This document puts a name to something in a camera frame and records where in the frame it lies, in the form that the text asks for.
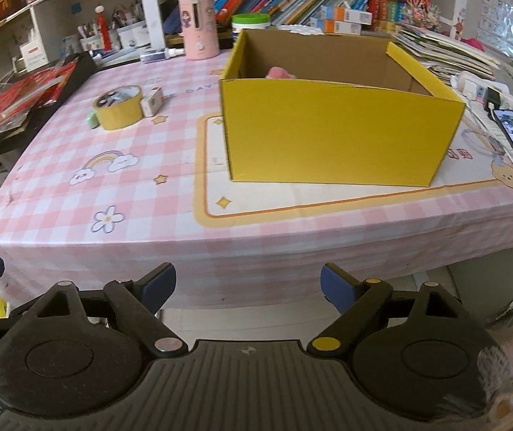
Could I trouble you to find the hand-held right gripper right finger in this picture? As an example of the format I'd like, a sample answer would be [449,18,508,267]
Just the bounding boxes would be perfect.
[307,263,473,361]

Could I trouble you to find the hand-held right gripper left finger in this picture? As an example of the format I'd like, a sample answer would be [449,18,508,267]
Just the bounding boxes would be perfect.
[25,261,188,361]

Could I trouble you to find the yellow cardboard box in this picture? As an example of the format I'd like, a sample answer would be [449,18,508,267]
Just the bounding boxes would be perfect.
[219,28,467,188]

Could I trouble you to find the yellow tape roll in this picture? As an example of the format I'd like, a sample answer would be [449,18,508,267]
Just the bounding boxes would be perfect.
[92,85,143,131]

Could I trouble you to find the small white box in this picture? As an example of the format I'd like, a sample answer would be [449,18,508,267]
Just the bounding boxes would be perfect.
[141,87,164,118]

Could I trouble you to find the pink plush pig toy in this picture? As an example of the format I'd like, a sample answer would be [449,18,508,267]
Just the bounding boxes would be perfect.
[263,66,300,80]

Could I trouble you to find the red decoration pack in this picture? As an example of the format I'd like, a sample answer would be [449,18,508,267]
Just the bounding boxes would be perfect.
[0,60,78,142]

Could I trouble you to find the white box red label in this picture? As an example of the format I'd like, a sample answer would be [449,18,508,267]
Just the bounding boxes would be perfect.
[18,31,50,73]

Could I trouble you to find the white power strip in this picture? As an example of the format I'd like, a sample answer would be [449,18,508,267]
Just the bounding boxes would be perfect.
[452,71,511,108]

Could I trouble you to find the black charger plug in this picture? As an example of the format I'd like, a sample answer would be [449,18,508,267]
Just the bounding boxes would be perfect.
[481,86,502,111]

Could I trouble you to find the large white pen cup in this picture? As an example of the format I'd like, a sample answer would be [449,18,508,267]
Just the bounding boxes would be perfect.
[115,6,149,50]

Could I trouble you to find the small white pen cup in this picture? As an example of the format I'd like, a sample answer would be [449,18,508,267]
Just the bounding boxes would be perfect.
[79,20,105,52]

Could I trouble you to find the stack of papers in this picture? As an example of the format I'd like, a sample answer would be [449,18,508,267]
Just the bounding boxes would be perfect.
[393,24,502,82]

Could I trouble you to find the red dress figurine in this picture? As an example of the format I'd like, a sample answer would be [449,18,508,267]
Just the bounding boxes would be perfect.
[95,5,114,52]

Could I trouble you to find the orange white box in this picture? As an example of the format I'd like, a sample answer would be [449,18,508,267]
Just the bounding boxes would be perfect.
[309,17,361,36]
[320,6,373,24]

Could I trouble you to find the pink humidifier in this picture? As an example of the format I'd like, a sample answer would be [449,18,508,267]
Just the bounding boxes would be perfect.
[178,0,219,60]

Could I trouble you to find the white jar green lid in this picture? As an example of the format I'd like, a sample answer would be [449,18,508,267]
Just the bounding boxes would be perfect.
[231,13,271,39]

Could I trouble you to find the white bookshelf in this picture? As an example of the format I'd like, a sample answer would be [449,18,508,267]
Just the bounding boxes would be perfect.
[0,0,468,73]

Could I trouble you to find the colourful flower ornament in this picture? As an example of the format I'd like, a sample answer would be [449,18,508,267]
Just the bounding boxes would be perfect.
[402,0,441,23]

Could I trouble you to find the red boxed book set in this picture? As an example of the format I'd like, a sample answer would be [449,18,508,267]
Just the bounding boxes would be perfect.
[369,0,432,33]

